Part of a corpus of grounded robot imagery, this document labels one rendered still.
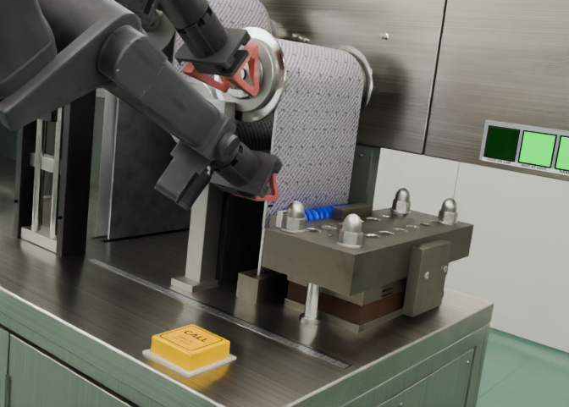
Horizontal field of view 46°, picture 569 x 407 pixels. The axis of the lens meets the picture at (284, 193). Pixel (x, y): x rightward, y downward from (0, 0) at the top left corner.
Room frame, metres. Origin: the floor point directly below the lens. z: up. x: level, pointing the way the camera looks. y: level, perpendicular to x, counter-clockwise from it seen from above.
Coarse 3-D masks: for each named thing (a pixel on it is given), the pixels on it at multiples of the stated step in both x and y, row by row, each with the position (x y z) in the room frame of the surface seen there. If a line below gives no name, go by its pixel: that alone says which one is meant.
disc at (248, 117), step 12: (252, 36) 1.07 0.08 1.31; (264, 36) 1.06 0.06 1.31; (276, 48) 1.04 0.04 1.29; (276, 60) 1.04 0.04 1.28; (276, 72) 1.04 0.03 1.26; (276, 84) 1.04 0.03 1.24; (276, 96) 1.04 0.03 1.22; (264, 108) 1.05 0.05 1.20; (240, 120) 1.08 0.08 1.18; (252, 120) 1.06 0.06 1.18
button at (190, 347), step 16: (160, 336) 0.79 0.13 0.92; (176, 336) 0.79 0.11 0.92; (192, 336) 0.80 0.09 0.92; (208, 336) 0.80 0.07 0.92; (160, 352) 0.77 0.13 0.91; (176, 352) 0.76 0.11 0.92; (192, 352) 0.75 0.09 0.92; (208, 352) 0.77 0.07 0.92; (224, 352) 0.79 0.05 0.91; (192, 368) 0.75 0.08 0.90
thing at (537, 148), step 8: (528, 136) 1.12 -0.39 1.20; (536, 136) 1.11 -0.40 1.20; (544, 136) 1.10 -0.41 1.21; (552, 136) 1.10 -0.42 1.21; (528, 144) 1.12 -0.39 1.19; (536, 144) 1.11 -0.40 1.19; (544, 144) 1.10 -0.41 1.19; (552, 144) 1.09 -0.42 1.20; (528, 152) 1.12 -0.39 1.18; (536, 152) 1.11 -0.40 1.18; (544, 152) 1.10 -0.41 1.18; (520, 160) 1.12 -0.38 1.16; (528, 160) 1.11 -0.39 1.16; (536, 160) 1.11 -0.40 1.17; (544, 160) 1.10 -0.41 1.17
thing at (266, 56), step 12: (240, 48) 1.08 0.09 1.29; (264, 48) 1.05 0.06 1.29; (264, 60) 1.04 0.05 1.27; (264, 72) 1.04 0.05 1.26; (264, 84) 1.04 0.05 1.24; (228, 96) 1.09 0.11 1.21; (252, 96) 1.06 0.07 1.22; (264, 96) 1.04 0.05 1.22; (240, 108) 1.07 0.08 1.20; (252, 108) 1.05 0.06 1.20
